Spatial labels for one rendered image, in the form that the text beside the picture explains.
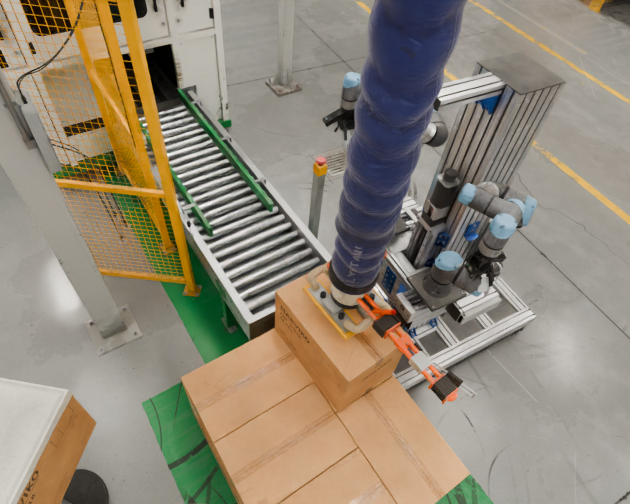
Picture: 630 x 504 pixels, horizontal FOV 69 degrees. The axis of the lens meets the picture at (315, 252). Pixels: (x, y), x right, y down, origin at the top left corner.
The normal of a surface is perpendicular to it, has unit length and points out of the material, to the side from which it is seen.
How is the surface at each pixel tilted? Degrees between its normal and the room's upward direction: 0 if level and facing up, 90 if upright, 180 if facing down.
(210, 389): 0
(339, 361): 0
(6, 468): 0
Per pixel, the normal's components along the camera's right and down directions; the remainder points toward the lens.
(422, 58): 0.04, 0.71
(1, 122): 0.55, 0.68
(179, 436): 0.07, -0.63
